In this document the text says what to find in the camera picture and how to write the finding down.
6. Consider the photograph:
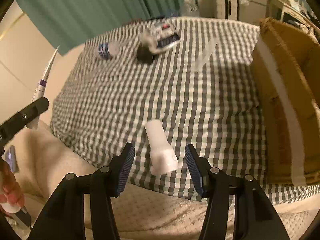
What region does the white purple tube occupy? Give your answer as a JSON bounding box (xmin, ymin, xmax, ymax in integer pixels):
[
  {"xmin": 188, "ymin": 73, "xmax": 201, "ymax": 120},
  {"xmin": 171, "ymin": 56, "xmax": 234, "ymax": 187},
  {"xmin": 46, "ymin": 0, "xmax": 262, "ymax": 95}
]
[{"xmin": 26, "ymin": 46, "xmax": 60, "ymax": 129}]

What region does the white cylindrical bottle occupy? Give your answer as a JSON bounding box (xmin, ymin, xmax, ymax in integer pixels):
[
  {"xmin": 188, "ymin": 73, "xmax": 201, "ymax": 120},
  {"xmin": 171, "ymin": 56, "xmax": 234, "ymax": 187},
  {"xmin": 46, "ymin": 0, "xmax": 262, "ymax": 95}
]
[{"xmin": 145, "ymin": 120, "xmax": 178, "ymax": 176}]

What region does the person's left hand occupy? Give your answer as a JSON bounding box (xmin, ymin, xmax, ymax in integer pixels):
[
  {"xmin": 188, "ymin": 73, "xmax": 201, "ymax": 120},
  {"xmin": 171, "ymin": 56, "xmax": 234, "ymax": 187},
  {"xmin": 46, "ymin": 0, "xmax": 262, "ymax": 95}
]
[{"xmin": 1, "ymin": 159, "xmax": 24, "ymax": 207}]

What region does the clear plastic water bottle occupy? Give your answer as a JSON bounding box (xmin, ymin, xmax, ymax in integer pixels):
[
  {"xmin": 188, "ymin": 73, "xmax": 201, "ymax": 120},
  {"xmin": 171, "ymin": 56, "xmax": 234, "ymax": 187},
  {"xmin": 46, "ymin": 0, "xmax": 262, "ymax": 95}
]
[{"xmin": 97, "ymin": 41, "xmax": 120, "ymax": 60}]

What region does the green curtain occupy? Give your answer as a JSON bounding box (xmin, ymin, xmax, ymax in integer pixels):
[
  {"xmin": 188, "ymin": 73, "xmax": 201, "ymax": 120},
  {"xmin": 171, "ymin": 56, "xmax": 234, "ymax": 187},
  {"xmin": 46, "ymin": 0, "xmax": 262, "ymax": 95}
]
[{"xmin": 16, "ymin": 0, "xmax": 184, "ymax": 55}]

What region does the black crumpled bag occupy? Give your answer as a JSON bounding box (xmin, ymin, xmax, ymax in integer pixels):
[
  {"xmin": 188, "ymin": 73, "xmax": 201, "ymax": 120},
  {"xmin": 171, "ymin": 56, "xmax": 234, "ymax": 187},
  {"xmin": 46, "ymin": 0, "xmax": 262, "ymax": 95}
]
[{"xmin": 137, "ymin": 43, "xmax": 156, "ymax": 64}]

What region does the brown cardboard box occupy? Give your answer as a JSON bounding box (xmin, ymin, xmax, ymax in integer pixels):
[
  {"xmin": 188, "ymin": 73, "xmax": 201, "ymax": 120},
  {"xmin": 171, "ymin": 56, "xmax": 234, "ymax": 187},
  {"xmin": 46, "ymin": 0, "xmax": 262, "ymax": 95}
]
[{"xmin": 251, "ymin": 18, "xmax": 319, "ymax": 186}]

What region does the white blue plastic package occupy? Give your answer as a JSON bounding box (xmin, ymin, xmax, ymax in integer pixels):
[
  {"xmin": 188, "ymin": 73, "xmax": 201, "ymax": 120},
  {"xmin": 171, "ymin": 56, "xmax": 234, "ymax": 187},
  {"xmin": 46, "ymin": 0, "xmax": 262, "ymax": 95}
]
[{"xmin": 140, "ymin": 22, "xmax": 181, "ymax": 55}]

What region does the white desk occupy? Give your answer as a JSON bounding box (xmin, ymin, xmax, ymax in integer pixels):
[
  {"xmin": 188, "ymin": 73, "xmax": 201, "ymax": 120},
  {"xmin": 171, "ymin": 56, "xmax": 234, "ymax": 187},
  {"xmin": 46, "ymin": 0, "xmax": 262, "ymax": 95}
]
[{"xmin": 266, "ymin": 0, "xmax": 319, "ymax": 33}]

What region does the large water jug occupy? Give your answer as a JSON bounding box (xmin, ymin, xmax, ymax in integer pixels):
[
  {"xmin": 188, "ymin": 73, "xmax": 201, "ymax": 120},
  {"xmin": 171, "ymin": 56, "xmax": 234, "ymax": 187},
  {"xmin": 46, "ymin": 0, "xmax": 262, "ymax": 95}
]
[{"xmin": 180, "ymin": 0, "xmax": 200, "ymax": 17}]

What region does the white suitcase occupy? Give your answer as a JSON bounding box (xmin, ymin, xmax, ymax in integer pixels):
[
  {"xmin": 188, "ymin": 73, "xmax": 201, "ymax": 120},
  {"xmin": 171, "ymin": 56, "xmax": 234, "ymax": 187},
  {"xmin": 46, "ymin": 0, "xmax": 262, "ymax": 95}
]
[{"xmin": 212, "ymin": 0, "xmax": 238, "ymax": 21}]

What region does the grey mini fridge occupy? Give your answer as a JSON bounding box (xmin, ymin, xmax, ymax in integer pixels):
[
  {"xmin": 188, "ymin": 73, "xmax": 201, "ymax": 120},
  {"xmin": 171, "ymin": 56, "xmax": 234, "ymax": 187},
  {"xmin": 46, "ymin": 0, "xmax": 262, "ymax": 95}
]
[{"xmin": 238, "ymin": 0, "xmax": 267, "ymax": 25}]

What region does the white gripper handle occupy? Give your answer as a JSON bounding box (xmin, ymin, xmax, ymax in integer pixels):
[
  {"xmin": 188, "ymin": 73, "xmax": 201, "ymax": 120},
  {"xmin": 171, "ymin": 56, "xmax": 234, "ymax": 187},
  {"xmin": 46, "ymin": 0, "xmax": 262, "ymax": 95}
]
[{"xmin": 1, "ymin": 189, "xmax": 21, "ymax": 214}]

